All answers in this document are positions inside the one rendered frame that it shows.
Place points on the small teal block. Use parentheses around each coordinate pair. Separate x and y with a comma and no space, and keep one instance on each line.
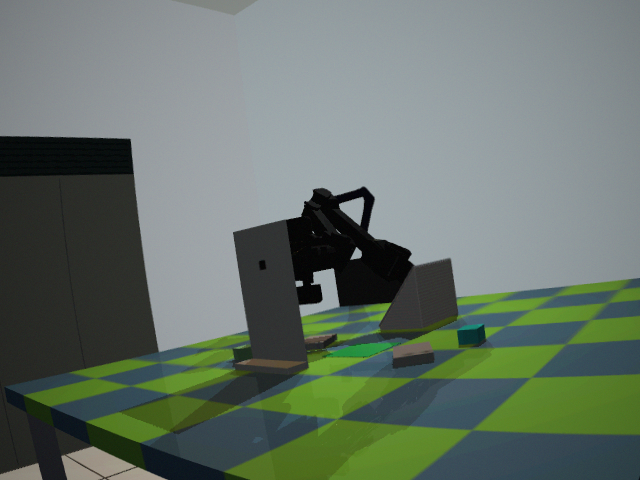
(471,334)

